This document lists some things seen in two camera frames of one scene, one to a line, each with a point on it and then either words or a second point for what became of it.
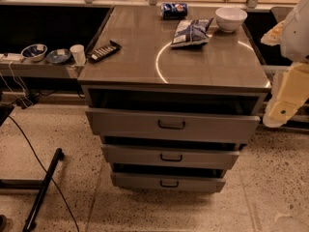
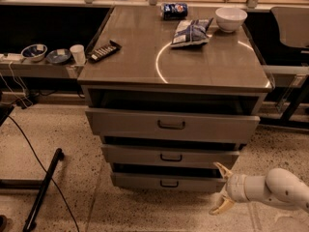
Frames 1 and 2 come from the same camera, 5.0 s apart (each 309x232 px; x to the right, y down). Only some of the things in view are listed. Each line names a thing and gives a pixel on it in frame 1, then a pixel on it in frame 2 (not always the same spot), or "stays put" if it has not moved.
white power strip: [14, 57] stays put
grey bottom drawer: [156, 177] stays put
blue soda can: [174, 11] stays put
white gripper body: [296, 36] to [236, 187]
